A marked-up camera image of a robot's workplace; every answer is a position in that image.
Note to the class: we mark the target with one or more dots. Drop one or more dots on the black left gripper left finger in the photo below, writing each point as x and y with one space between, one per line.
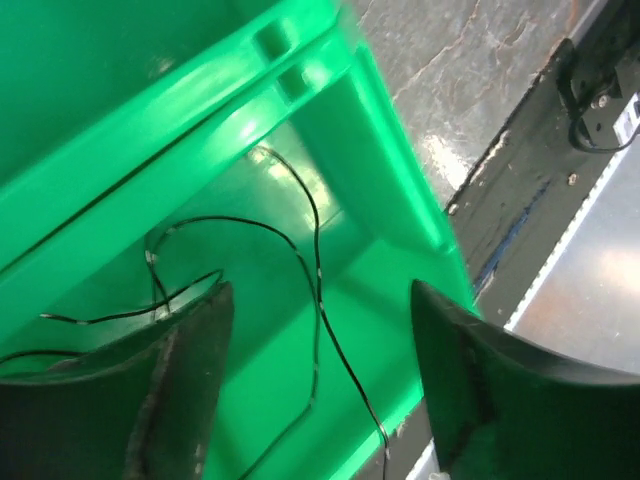
140 407

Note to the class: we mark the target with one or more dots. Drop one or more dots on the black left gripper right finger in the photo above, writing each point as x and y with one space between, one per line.
500 407

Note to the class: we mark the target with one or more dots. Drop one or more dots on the green compartment tray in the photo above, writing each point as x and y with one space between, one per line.
153 149

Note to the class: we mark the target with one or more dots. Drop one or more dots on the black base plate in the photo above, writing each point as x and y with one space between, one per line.
512 210

